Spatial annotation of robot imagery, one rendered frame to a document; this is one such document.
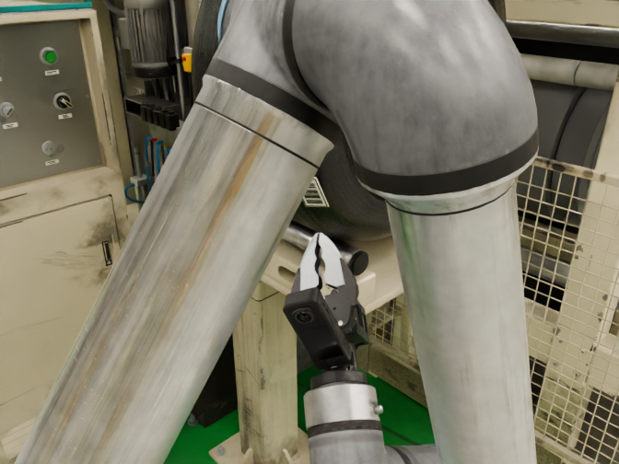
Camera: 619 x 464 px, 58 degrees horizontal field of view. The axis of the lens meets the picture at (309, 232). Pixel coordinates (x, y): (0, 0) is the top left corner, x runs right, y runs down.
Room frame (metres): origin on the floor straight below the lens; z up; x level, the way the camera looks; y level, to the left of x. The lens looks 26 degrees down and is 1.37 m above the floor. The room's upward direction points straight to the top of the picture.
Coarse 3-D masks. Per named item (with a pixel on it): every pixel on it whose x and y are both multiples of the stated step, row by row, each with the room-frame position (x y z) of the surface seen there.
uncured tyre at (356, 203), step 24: (216, 0) 0.90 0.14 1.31; (504, 0) 1.07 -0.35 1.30; (216, 24) 0.88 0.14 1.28; (504, 24) 1.08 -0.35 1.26; (216, 48) 0.86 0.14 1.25; (192, 72) 0.92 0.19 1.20; (336, 144) 0.78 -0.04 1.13; (336, 168) 0.78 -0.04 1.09; (336, 192) 0.78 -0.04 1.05; (360, 192) 0.81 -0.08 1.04; (312, 216) 0.80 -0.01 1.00; (336, 216) 0.80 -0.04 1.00; (360, 216) 0.82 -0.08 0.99; (384, 216) 0.86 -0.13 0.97; (360, 240) 0.88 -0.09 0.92
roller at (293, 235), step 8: (296, 224) 0.94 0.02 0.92; (288, 232) 0.93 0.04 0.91; (296, 232) 0.92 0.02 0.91; (304, 232) 0.91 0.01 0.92; (312, 232) 0.91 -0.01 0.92; (288, 240) 0.93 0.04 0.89; (296, 240) 0.92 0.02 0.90; (304, 240) 0.90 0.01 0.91; (336, 240) 0.87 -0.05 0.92; (304, 248) 0.90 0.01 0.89; (336, 248) 0.85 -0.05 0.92; (344, 248) 0.85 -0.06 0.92; (352, 248) 0.84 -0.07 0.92; (320, 256) 0.87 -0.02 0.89; (344, 256) 0.83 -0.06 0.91; (352, 256) 0.83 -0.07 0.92; (360, 256) 0.83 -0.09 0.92; (352, 264) 0.82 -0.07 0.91; (360, 264) 0.83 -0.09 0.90; (352, 272) 0.82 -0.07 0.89; (360, 272) 0.83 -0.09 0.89
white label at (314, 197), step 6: (312, 180) 0.75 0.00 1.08; (312, 186) 0.76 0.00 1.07; (318, 186) 0.76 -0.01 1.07; (306, 192) 0.77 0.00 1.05; (312, 192) 0.77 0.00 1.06; (318, 192) 0.76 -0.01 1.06; (306, 198) 0.78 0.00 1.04; (312, 198) 0.77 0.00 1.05; (318, 198) 0.77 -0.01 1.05; (324, 198) 0.76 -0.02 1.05; (306, 204) 0.78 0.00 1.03; (312, 204) 0.78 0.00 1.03; (318, 204) 0.77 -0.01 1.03; (324, 204) 0.77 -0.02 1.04
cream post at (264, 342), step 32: (256, 288) 1.14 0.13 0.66; (256, 320) 1.14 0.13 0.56; (256, 352) 1.15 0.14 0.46; (288, 352) 1.20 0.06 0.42; (256, 384) 1.15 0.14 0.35; (288, 384) 1.20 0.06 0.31; (256, 416) 1.16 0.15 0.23; (288, 416) 1.20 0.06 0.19; (256, 448) 1.17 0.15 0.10; (288, 448) 1.19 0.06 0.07
